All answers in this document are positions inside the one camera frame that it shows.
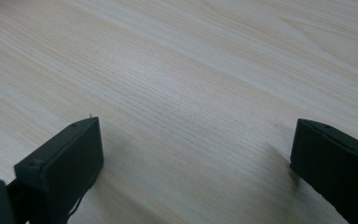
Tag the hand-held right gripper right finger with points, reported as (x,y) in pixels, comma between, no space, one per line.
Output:
(335,161)

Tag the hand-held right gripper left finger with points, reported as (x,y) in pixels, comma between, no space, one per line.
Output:
(62,165)

